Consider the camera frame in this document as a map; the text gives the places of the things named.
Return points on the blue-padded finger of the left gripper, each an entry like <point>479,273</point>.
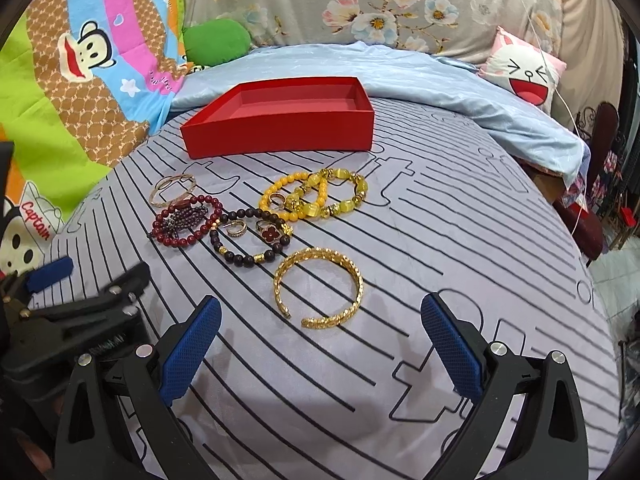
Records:
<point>49,274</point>

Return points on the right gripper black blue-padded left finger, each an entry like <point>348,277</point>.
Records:
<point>93,440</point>

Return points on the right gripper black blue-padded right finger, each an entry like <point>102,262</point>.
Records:
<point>549,440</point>

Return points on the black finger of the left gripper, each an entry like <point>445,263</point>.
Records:
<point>117,301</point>

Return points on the thin rose gold bangle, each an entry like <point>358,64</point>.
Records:
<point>185,182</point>

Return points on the colourful monkey cartoon blanket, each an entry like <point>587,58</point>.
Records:
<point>83,83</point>

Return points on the grey striped bed sheet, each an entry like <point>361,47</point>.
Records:
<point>447,211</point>

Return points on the gold open cuff bangle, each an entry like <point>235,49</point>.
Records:
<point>326,254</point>

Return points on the green plush pillow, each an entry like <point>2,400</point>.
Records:
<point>216,42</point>

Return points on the red open cardboard box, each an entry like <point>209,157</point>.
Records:
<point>283,115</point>

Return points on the dark wooden chair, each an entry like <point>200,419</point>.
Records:
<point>582,222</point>

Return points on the white pink cartoon cushion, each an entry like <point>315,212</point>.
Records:
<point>522,69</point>

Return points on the light blue folded duvet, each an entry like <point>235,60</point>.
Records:
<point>518,127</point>

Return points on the grey floral pillow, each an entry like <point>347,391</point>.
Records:
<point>464,29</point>

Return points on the dark bead bracelet gold accents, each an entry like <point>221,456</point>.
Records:
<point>274,231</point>

